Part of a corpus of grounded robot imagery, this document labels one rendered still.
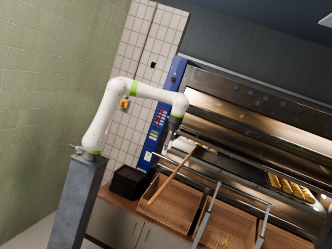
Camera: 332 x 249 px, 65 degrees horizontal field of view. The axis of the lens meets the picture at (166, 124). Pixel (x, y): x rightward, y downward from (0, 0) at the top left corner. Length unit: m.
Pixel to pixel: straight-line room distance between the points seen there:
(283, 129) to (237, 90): 0.60
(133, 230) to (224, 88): 1.70
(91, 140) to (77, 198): 0.52
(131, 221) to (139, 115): 1.15
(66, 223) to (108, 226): 0.77
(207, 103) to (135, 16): 1.25
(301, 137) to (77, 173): 2.09
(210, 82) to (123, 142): 1.23
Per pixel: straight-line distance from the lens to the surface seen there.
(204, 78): 2.80
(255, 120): 2.79
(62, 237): 2.31
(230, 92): 2.77
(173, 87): 2.83
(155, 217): 2.70
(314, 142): 2.90
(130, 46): 3.07
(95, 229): 3.01
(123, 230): 2.85
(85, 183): 2.00
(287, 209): 3.08
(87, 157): 1.97
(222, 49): 6.37
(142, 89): 1.80
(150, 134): 2.95
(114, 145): 3.20
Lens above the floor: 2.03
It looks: 13 degrees down
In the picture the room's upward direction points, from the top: 20 degrees clockwise
